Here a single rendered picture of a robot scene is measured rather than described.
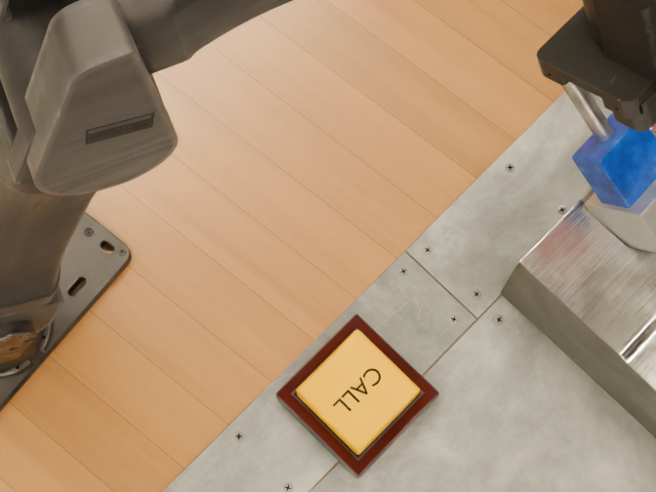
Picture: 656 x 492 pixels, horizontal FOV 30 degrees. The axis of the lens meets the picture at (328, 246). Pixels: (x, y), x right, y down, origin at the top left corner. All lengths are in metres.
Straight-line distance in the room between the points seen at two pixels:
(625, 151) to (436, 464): 0.25
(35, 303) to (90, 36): 0.31
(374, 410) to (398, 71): 0.26
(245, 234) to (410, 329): 0.14
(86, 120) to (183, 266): 0.41
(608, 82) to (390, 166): 0.31
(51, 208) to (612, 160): 0.34
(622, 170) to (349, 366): 0.22
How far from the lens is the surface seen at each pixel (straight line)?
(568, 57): 0.64
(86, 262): 0.89
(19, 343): 0.78
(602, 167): 0.76
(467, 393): 0.87
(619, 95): 0.61
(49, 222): 0.63
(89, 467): 0.87
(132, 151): 0.53
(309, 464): 0.85
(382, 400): 0.82
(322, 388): 0.82
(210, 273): 0.88
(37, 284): 0.72
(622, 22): 0.60
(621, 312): 0.80
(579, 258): 0.80
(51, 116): 0.48
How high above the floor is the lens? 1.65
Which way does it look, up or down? 75 degrees down
